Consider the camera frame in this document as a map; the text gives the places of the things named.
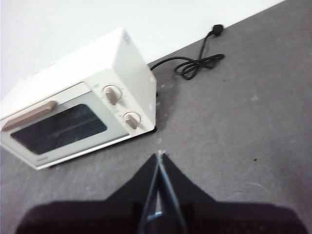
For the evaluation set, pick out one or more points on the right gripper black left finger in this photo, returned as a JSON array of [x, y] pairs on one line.
[[102, 217]]

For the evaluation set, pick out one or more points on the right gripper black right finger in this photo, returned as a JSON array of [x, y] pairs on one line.
[[219, 219]]

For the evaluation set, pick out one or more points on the tan oven knob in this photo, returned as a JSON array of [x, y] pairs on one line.
[[111, 95], [132, 120]]

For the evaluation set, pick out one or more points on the white toaster oven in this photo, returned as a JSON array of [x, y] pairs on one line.
[[126, 63]]

